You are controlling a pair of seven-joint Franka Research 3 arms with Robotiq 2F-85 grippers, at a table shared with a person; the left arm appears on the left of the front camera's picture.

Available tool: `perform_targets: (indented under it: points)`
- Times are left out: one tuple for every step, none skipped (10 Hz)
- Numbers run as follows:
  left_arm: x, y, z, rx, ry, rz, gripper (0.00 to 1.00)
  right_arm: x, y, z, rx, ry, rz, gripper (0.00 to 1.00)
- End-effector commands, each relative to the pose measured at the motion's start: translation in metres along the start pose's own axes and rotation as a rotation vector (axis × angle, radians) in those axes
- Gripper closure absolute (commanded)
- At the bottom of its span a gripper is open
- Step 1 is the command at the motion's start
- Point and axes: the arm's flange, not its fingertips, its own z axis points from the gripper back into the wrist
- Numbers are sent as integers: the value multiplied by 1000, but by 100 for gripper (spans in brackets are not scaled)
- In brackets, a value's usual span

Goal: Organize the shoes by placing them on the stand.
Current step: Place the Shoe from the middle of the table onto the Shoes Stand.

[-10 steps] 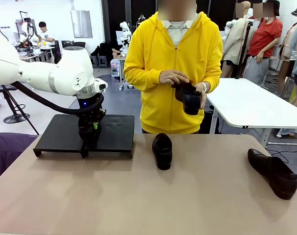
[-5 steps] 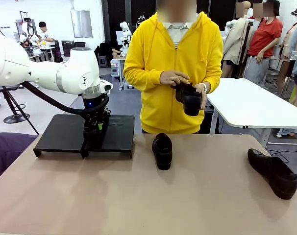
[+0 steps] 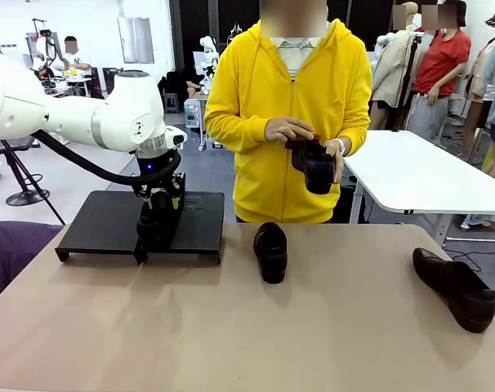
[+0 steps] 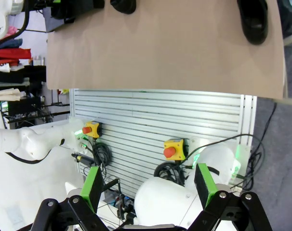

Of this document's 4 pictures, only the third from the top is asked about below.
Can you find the person's left hand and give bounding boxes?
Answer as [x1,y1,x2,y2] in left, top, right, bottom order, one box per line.
[323,138,346,185]

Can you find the person in yellow hoodie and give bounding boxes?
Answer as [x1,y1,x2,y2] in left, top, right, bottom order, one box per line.
[203,0,373,225]

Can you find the black floor cable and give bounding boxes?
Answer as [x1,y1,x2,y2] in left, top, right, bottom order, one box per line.
[443,243,482,274]

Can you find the person in white t-shirt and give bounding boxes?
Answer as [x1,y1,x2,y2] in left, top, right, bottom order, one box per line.
[53,35,93,78]

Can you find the black round stool base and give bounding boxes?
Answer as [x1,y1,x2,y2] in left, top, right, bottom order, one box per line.
[5,173,51,207]

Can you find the black pointed leather shoe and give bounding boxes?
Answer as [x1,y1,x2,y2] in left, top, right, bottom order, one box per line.
[136,191,173,248]
[412,247,495,334]

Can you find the white side table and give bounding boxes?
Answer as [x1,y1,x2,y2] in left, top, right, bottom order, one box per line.
[343,129,495,258]

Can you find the black metal shoe stand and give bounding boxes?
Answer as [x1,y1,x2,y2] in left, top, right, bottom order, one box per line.
[54,190,225,265]

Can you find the person's right hand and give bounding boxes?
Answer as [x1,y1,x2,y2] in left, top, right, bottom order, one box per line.
[265,117,316,144]

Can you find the person's left forearm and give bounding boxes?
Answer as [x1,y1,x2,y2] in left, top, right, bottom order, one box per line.
[340,116,373,158]

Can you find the figure in red shirt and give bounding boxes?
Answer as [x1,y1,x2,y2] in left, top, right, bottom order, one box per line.
[408,0,473,144]

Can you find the red and white robot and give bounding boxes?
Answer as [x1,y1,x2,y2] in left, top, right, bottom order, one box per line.
[25,18,60,78]

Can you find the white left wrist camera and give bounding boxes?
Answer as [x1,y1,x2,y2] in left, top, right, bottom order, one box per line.
[164,125,188,150]

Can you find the black leather loafer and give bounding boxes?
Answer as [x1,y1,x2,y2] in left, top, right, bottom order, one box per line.
[283,136,337,195]
[253,221,288,285]

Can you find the mannequin in beige coat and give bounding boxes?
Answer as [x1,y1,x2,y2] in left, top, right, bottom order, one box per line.
[372,2,416,130]

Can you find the purple quilted fabric cover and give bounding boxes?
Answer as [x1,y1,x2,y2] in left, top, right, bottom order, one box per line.
[0,222,65,310]

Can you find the black tripod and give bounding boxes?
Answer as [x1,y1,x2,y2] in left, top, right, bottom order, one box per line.
[0,138,67,225]
[392,34,421,131]

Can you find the black plastic stool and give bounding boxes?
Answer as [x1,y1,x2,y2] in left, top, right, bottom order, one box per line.
[162,92,181,114]

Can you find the grey wall cabinet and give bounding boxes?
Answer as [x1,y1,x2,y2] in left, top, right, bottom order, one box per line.
[117,16,155,65]

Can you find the white humanoid robot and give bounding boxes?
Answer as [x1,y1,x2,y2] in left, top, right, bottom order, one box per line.
[198,35,221,97]

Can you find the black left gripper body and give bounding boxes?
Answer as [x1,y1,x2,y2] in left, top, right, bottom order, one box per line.
[136,154,173,196]

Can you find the black corrugated cable hose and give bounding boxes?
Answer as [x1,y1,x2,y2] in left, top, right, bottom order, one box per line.
[29,129,183,188]

